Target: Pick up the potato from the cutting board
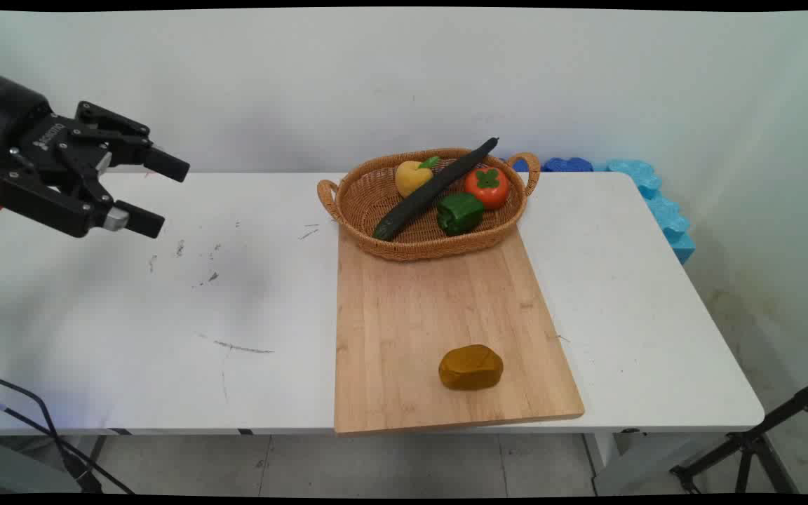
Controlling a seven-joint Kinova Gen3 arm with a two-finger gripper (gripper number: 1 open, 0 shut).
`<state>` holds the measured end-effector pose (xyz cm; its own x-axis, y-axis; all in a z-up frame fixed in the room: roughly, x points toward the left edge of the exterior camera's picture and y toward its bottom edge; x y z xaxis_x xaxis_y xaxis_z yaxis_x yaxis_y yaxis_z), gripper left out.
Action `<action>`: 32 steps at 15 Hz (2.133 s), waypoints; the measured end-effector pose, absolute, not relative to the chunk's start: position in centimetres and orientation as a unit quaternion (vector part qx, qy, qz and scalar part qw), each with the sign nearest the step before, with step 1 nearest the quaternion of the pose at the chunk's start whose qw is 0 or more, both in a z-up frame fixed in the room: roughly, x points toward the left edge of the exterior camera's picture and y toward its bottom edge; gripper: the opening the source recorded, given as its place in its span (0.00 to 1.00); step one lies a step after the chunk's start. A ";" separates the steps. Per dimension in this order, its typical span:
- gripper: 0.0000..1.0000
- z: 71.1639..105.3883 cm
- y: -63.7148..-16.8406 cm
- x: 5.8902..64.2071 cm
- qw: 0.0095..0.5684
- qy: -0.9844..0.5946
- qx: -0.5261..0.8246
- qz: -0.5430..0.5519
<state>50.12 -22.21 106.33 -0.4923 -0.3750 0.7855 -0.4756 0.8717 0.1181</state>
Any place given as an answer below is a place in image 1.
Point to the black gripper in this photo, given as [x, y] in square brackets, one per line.
[18, 133]

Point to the brown toy potato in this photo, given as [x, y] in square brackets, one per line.
[470, 367]

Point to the woven wicker basket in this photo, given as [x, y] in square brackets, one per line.
[376, 196]

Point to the yellow toy pepper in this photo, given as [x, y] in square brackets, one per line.
[411, 178]

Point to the dark green toy cucumber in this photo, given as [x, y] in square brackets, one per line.
[432, 188]

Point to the wooden cutting board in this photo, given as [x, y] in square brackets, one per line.
[411, 337]

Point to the green toy bell pepper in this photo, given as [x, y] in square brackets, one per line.
[459, 213]

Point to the orange-red toy tomato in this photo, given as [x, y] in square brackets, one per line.
[487, 188]

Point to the dark blue foam piece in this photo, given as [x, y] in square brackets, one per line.
[567, 165]

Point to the light blue foam piece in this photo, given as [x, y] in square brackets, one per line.
[663, 210]

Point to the white table leg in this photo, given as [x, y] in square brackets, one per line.
[604, 456]

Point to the black tripod stand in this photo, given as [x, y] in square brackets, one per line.
[748, 443]

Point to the grey table frame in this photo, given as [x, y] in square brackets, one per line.
[25, 463]

